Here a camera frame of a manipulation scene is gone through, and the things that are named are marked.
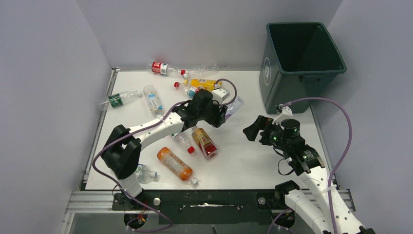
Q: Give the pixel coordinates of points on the red blue label bottle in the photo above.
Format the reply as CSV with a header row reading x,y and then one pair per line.
x,y
188,90

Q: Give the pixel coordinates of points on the red label bottle at back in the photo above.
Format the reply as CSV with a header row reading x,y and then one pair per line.
x,y
165,69

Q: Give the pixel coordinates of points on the gold red energy drink bottle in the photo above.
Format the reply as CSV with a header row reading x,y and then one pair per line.
x,y
207,147

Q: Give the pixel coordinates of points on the slim white label bottle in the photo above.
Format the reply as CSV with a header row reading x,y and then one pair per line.
x,y
153,101

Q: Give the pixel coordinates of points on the red Nongfu label bottle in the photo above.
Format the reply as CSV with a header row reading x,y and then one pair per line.
x,y
183,141

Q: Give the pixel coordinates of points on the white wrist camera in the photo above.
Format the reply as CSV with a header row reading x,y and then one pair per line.
x,y
283,113
220,95

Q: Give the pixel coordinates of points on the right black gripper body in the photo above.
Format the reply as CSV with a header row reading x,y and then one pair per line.
x,y
272,136

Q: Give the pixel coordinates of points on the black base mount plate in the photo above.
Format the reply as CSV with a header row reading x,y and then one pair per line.
x,y
207,206

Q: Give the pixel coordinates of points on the yellow juice bottle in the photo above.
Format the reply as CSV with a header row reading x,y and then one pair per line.
x,y
207,84

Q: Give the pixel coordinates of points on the green label bottle far left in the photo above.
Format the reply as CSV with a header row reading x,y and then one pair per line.
x,y
119,99

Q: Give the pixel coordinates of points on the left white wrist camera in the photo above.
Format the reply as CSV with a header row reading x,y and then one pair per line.
x,y
220,95

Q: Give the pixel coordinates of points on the dark green plastic bin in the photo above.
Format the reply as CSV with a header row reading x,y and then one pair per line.
x,y
300,60

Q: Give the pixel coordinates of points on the blue white label bottle front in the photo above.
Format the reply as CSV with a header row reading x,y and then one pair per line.
x,y
145,174

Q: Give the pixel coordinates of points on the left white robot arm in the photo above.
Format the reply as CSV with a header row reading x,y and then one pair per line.
x,y
122,150

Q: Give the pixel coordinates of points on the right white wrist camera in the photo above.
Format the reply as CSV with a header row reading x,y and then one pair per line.
x,y
283,113

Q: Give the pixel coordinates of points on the orange tea bottle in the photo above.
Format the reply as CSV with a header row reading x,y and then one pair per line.
x,y
177,166

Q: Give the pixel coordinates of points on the purple label clear bottle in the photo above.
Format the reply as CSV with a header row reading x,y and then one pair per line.
x,y
234,107

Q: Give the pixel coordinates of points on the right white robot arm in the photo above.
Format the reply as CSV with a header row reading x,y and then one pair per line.
x,y
331,215

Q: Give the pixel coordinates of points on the clear crushed bottle at back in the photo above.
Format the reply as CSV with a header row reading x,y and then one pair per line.
x,y
200,72

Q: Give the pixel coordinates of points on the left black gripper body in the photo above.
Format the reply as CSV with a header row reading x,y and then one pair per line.
x,y
213,114

